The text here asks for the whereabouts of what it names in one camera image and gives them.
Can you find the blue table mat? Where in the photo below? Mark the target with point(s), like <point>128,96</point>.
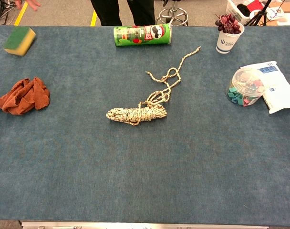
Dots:
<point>145,133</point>

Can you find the green Pringles can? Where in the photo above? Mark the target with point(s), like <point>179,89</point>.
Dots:
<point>140,35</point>

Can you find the clear jar of binder clips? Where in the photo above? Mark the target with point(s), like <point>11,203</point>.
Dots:
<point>245,87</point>

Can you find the chrome stool base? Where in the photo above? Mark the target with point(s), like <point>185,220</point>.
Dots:
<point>173,14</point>

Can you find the person in black trousers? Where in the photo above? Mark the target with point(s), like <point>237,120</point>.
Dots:
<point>122,12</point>

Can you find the white paper cup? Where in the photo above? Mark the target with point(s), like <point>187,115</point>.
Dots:
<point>227,40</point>

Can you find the crumpled brown cloth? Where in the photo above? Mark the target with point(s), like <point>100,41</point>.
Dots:
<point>25,96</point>

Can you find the dark red grape bunch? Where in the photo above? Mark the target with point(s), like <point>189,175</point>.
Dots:
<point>228,23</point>

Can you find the white plastic package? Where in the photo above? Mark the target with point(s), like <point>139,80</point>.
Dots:
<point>276,88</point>

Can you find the white plastic basket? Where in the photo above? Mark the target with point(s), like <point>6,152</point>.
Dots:
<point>242,9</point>

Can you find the green and yellow sponge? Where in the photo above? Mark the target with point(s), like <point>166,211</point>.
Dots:
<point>18,40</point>

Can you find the black tripod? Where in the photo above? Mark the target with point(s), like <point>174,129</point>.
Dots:
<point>260,14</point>

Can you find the bystander hand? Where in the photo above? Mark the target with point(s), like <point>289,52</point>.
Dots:
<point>31,3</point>

